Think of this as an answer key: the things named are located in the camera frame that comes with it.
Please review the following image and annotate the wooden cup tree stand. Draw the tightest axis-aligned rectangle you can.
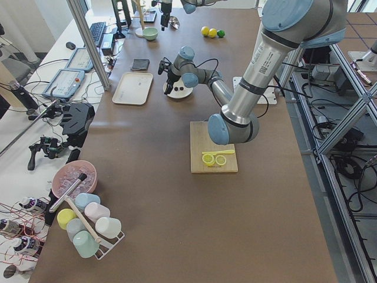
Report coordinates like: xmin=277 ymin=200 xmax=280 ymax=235
xmin=131 ymin=0 xmax=145 ymax=38

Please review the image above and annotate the cream rectangular tray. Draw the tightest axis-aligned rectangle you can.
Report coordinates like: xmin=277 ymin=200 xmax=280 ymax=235
xmin=112 ymin=72 xmax=153 ymax=106

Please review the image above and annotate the green lime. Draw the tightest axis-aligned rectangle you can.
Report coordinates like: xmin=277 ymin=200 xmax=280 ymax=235
xmin=217 ymin=29 xmax=225 ymax=38

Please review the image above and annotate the pink bowl with ice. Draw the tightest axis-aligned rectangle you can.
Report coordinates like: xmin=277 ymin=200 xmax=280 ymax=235
xmin=52 ymin=160 xmax=98 ymax=199

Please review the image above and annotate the yellow cup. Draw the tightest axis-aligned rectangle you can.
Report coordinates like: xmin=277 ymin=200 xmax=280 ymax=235
xmin=57 ymin=208 xmax=77 ymax=230

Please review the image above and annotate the grey cup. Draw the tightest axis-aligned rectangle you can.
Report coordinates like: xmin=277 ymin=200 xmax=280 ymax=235
xmin=66 ymin=218 xmax=87 ymax=242

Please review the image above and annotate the mint green bowl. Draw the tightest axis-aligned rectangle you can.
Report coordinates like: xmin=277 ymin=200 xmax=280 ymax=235
xmin=143 ymin=27 xmax=158 ymax=41

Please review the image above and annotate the steel muddler in bowl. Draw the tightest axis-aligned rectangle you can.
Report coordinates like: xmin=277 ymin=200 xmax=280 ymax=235
xmin=48 ymin=173 xmax=87 ymax=213

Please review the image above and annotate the yellow plastic knife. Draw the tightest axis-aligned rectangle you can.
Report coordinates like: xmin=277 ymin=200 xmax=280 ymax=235
xmin=202 ymin=149 xmax=235 ymax=156

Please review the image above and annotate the yellow lemon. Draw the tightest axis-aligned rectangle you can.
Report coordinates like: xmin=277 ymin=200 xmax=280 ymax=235
xmin=201 ymin=26 xmax=210 ymax=37
xmin=207 ymin=28 xmax=217 ymax=38

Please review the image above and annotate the mint cup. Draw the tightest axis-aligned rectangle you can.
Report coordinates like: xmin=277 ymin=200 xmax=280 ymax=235
xmin=73 ymin=231 xmax=100 ymax=258

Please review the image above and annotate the white cup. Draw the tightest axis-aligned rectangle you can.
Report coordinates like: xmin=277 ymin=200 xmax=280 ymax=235
xmin=95 ymin=217 xmax=121 ymax=239

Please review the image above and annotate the white round plate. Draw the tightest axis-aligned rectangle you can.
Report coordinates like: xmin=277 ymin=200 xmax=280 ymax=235
xmin=167 ymin=81 xmax=193 ymax=99

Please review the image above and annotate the aluminium frame post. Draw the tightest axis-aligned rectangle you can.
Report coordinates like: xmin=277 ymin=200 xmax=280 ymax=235
xmin=67 ymin=0 xmax=111 ymax=91

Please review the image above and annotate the dark grey folded cloth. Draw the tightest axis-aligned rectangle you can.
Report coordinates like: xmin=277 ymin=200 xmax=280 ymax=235
xmin=131 ymin=58 xmax=150 ymax=71

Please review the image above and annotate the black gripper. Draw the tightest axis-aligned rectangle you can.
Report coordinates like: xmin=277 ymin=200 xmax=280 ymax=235
xmin=158 ymin=58 xmax=177 ymax=95
xmin=160 ymin=2 xmax=171 ymax=31

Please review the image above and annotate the wooden cutting board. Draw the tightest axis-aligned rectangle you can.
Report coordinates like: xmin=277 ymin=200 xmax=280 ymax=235
xmin=190 ymin=121 xmax=238 ymax=173

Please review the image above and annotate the black keyboard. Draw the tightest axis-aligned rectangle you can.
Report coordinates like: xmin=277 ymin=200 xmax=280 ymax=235
xmin=90 ymin=22 xmax=106 ymax=47

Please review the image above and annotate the light blue cup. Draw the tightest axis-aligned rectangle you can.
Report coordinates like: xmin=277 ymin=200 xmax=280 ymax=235
xmin=75 ymin=193 xmax=101 ymax=212

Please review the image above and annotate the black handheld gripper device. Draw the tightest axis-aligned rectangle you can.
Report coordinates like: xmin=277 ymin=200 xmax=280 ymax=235
xmin=27 ymin=136 xmax=68 ymax=171

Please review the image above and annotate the white cup rack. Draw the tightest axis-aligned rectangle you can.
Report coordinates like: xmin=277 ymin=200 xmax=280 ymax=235
xmin=65 ymin=197 xmax=126 ymax=260

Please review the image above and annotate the pink cup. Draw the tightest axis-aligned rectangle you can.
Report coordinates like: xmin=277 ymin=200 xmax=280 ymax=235
xmin=84 ymin=202 xmax=111 ymax=223

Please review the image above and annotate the steel scoop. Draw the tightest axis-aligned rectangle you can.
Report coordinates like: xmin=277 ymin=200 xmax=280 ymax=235
xmin=168 ymin=15 xmax=180 ymax=29

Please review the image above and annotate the lemon slice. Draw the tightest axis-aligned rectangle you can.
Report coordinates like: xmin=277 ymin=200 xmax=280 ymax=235
xmin=201 ymin=153 xmax=216 ymax=166
xmin=215 ymin=154 xmax=227 ymax=166

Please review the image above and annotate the teach pendant tablet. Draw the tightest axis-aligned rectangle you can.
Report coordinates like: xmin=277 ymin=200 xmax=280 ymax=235
xmin=66 ymin=48 xmax=94 ymax=73
xmin=42 ymin=68 xmax=85 ymax=100

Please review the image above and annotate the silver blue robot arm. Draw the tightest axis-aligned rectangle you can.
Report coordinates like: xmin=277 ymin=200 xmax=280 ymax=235
xmin=158 ymin=1 xmax=348 ymax=145

